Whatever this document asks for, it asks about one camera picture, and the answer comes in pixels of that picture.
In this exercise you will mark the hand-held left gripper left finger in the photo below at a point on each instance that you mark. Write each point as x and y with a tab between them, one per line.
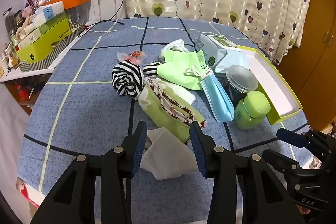
139	150

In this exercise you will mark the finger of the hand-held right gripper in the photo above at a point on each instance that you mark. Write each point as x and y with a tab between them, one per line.
278	161
288	136

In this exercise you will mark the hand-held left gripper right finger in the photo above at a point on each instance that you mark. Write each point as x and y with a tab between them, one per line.
198	155

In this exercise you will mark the white ribbed sock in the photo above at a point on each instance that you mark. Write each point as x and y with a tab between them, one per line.
168	158

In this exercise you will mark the green towel with brown pattern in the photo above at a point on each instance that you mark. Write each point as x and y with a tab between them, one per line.
157	108

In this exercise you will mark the green-edged white box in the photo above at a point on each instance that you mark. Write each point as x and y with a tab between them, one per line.
273	87

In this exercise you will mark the blue face masks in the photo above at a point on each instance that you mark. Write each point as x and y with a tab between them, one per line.
218	98

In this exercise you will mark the black white striped sock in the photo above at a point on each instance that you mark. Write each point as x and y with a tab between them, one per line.
126	79
151	69

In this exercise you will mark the light green cloth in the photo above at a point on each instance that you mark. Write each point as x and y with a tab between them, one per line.
181	71

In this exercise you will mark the orange snack packet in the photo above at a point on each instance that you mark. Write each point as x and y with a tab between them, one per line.
132	56

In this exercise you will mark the green jar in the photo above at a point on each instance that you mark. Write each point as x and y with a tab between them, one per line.
252	111

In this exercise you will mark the blue checked bed sheet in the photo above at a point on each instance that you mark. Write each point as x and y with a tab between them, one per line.
92	108

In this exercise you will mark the wooden wardrobe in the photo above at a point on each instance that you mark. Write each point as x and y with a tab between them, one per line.
320	43

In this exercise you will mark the light blue wet wipes pack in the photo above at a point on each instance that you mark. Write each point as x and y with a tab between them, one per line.
223	56

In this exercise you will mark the white sock with green trim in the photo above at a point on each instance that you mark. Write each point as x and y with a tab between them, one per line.
170	45

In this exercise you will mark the red items under shelf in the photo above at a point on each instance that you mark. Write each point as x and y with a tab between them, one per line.
21	91

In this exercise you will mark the striped storage box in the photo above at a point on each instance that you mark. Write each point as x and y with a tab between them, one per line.
39	62

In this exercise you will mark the white shelf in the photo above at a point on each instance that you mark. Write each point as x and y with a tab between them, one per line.
26	75

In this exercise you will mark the green cardboard box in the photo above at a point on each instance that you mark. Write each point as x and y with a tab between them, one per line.
44	40

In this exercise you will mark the clear storage box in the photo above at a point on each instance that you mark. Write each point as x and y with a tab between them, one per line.
77	15

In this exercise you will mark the white and green flat box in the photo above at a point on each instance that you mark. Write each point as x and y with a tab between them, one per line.
34	35

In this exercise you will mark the white tissue pack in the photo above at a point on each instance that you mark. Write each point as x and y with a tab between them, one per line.
50	12

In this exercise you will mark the dark glass jar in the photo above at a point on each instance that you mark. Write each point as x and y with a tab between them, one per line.
9	20

